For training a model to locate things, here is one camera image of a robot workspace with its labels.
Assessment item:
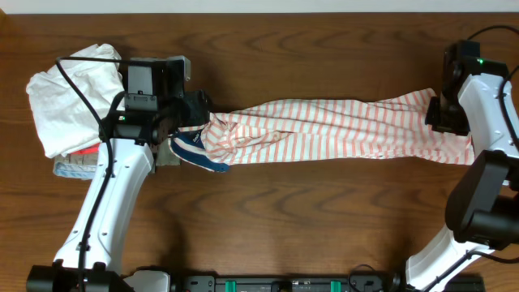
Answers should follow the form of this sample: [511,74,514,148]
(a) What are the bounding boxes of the light blue folded garment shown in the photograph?
[53,161,97,180]

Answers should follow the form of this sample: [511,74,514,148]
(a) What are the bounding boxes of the white crumpled garment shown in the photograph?
[26,61,123,158]

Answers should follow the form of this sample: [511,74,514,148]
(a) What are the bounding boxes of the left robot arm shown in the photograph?
[26,56,208,291]

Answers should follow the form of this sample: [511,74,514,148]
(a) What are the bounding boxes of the navy and red folded garment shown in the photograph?
[72,144,100,155]

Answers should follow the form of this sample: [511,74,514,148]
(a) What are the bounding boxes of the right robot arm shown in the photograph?
[392,40,518,291]

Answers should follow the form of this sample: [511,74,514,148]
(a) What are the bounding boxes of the olive green folded garment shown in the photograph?
[54,71,183,174]

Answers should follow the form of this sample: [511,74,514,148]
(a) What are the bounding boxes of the red white striped shirt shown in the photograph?
[169,88,475,173]

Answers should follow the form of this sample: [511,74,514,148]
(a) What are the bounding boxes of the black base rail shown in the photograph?
[125,265,486,292]

